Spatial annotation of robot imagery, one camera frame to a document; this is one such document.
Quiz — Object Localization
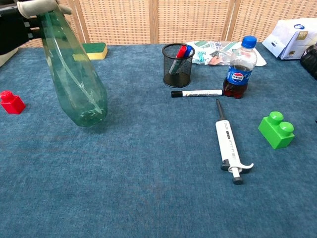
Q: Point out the green toy brick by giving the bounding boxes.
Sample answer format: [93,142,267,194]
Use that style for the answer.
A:
[258,111,296,150]

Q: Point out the cola bottle with blue cap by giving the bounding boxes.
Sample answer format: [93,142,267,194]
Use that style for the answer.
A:
[222,35,258,100]

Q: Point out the white marker with black cap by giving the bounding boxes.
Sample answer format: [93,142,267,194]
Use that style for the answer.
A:
[170,89,223,99]

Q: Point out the packaged cleaning cloth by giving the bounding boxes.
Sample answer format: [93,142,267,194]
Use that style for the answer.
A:
[186,40,267,67]

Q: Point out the woven wooden folding screen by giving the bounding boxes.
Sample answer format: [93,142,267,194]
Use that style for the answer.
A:
[0,0,317,48]

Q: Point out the black mesh pen holder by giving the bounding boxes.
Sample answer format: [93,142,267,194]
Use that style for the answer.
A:
[161,43,196,88]

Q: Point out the red toy brick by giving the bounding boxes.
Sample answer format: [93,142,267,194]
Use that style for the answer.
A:
[0,90,26,115]

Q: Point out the red capped marker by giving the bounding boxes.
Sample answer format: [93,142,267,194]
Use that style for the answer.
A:
[169,45,188,74]

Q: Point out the blue felt table cover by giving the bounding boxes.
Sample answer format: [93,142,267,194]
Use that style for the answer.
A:
[0,42,317,238]

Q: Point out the large dark drink bottle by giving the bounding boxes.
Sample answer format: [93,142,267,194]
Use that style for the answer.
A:
[300,42,317,81]

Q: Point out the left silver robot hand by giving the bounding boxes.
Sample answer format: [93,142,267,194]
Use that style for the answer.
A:
[0,0,72,55]

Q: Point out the white pipette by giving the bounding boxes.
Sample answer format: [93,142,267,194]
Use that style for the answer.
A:
[214,99,255,185]

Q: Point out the green glass bottle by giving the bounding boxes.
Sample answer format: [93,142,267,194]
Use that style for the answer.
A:
[39,4,108,128]

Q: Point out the blue capped marker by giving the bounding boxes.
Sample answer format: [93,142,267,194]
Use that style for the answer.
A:
[174,45,194,74]

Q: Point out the white paper bag package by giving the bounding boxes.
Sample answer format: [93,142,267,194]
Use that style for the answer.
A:
[262,17,317,60]

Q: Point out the green and yellow sponge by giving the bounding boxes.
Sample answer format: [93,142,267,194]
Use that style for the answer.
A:
[73,42,108,60]

